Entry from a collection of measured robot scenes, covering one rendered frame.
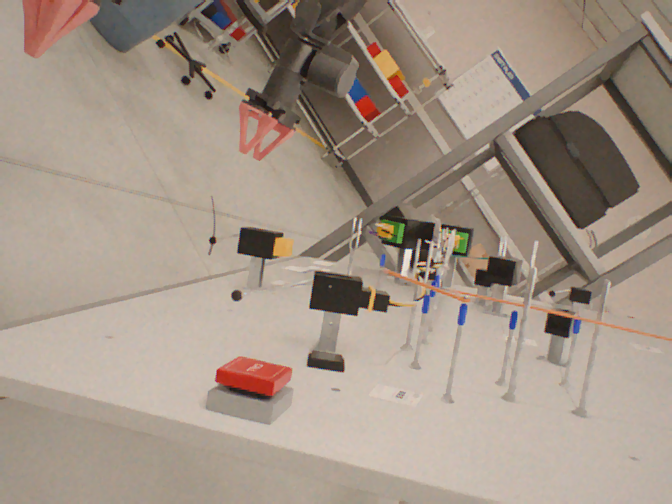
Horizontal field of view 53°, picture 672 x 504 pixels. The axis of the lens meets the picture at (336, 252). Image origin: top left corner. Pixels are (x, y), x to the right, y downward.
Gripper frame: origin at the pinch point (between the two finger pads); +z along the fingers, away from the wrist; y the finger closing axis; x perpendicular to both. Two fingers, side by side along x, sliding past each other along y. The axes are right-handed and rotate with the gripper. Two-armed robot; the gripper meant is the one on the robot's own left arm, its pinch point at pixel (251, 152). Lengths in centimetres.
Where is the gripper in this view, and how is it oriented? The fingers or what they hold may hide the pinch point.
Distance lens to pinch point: 115.6
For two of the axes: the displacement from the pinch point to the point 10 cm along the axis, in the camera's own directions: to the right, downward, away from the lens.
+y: 3.1, 0.6, 9.5
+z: -4.6, 8.9, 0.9
